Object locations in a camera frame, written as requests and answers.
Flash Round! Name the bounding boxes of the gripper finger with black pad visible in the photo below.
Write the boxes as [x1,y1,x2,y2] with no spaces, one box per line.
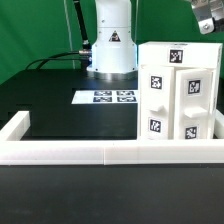
[187,0,224,34]

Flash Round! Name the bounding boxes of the small white cabinet top block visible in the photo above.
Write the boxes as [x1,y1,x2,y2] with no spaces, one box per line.
[138,42,222,68]

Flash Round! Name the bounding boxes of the white cabinet body box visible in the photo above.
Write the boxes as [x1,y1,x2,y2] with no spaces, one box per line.
[136,63,221,141]

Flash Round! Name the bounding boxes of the white cabinet door panel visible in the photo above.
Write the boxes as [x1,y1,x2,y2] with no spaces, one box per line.
[138,65,174,140]
[174,69,212,140]

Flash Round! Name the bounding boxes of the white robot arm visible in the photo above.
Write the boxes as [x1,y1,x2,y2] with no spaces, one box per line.
[87,0,224,80]

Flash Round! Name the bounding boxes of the white base marker sheet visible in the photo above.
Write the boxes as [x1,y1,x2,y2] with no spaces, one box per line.
[72,90,138,104]

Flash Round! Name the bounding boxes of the black corrugated cable hose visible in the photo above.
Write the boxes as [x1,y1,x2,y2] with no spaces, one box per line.
[72,0,92,52]

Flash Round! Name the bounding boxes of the black table cables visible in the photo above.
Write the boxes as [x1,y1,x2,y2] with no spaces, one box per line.
[25,49,93,71]

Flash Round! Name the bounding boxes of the white U-shaped obstacle frame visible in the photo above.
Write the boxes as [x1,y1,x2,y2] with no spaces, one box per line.
[0,111,224,165]

